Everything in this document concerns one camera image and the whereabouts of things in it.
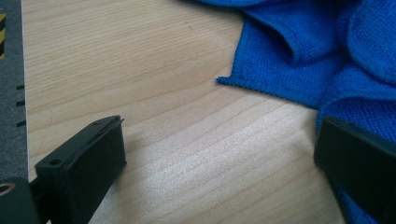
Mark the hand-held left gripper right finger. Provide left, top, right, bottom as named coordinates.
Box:
left=313, top=115, right=396, bottom=224

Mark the blue cloth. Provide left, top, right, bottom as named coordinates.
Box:
left=186, top=0, right=396, bottom=224

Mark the black stand with striped base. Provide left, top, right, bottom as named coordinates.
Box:
left=0, top=12, right=7, bottom=60

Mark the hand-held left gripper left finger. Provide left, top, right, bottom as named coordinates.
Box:
left=29, top=115, right=127, bottom=224

